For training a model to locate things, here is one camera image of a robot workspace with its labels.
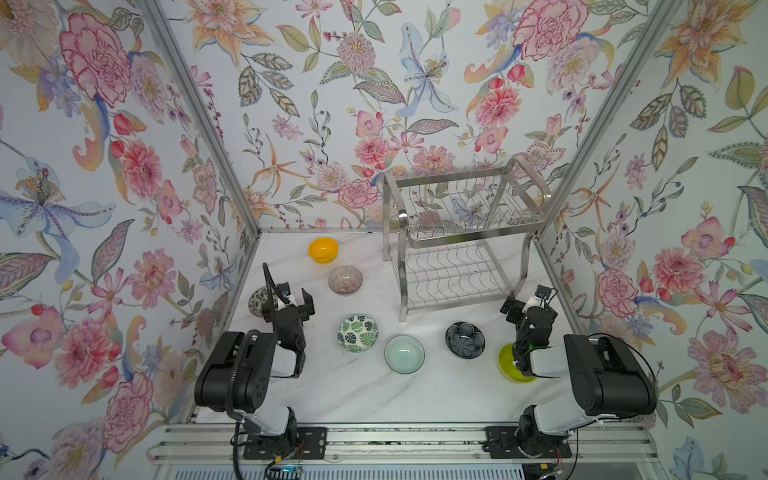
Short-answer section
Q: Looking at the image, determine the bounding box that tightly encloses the lime green plastic bowl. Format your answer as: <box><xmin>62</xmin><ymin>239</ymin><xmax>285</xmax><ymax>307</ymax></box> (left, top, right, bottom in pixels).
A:
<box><xmin>498</xmin><ymin>344</ymin><xmax>536</xmax><ymax>384</ymax></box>

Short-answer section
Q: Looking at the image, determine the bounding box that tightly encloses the black white patterned bowl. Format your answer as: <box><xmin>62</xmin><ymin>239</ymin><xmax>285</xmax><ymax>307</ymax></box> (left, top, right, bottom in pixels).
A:
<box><xmin>445</xmin><ymin>322</ymin><xmax>486</xmax><ymax>360</ymax></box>

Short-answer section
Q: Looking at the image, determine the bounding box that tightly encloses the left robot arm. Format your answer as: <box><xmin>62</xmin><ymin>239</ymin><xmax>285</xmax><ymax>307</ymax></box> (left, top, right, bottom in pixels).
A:
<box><xmin>194</xmin><ymin>263</ymin><xmax>315</xmax><ymax>439</ymax></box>

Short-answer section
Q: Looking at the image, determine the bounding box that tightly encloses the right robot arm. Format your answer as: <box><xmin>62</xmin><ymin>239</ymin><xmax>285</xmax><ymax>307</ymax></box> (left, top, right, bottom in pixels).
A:
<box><xmin>500</xmin><ymin>286</ymin><xmax>657</xmax><ymax>448</ymax></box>

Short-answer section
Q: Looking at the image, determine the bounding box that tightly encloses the silver two-tier dish rack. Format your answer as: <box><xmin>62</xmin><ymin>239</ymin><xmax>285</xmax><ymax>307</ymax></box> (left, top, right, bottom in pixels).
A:
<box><xmin>382</xmin><ymin>159</ymin><xmax>552</xmax><ymax>321</ymax></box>

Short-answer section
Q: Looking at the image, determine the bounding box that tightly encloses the speckled dark patterned bowl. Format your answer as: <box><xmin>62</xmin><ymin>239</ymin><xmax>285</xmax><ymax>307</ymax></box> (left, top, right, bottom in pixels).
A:
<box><xmin>248</xmin><ymin>286</ymin><xmax>266</xmax><ymax>319</ymax></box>

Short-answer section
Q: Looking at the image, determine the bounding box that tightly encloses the purple striped glass bowl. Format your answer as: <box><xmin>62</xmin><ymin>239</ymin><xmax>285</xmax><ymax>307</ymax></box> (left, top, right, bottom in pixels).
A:
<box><xmin>328</xmin><ymin>265</ymin><xmax>364</xmax><ymax>296</ymax></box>

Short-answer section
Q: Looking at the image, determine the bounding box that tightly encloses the green leaf pattern bowl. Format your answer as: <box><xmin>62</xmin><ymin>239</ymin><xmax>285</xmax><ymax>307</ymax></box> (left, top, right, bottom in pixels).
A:
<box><xmin>337</xmin><ymin>314</ymin><xmax>379</xmax><ymax>353</ymax></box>

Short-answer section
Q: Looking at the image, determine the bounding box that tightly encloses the yellow plastic bowl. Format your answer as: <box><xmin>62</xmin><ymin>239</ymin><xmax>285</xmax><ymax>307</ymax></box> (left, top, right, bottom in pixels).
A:
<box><xmin>308</xmin><ymin>237</ymin><xmax>339</xmax><ymax>265</ymax></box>

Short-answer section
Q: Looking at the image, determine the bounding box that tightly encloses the pale green glass bowl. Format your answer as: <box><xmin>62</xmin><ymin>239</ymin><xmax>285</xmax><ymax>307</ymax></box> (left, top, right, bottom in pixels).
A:
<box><xmin>384</xmin><ymin>335</ymin><xmax>426</xmax><ymax>375</ymax></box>

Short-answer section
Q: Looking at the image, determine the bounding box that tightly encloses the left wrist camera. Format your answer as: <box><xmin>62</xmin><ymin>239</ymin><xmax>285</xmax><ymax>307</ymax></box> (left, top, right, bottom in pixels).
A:
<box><xmin>275</xmin><ymin>287</ymin><xmax>295</xmax><ymax>310</ymax></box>

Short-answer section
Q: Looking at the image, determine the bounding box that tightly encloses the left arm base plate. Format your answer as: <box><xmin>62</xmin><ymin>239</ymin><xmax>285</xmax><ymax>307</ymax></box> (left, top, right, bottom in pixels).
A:
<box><xmin>242</xmin><ymin>427</ymin><xmax>328</xmax><ymax>460</ymax></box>

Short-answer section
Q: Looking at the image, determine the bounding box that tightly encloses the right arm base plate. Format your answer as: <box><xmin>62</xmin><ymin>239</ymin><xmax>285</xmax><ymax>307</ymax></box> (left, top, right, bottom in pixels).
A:
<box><xmin>482</xmin><ymin>426</ymin><xmax>573</xmax><ymax>461</ymax></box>

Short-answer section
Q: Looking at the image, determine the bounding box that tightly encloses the aluminium mounting rail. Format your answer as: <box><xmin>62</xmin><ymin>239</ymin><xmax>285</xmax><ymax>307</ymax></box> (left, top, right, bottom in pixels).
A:
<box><xmin>147</xmin><ymin>422</ymin><xmax>658</xmax><ymax>466</ymax></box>

